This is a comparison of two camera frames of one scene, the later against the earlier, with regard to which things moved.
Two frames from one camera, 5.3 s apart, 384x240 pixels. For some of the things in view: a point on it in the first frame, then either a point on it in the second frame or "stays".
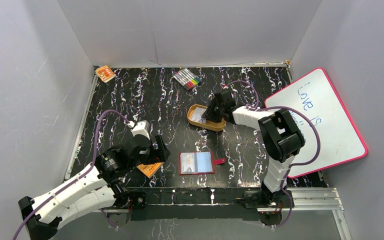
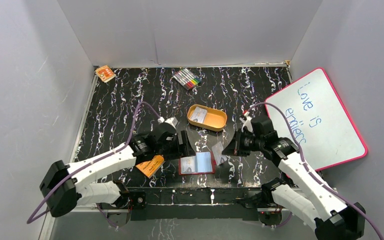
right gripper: x=209 y=113 → x=234 y=146
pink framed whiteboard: x=314 y=95 stays
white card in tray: x=197 y=113 stays
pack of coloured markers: x=187 y=78 stays
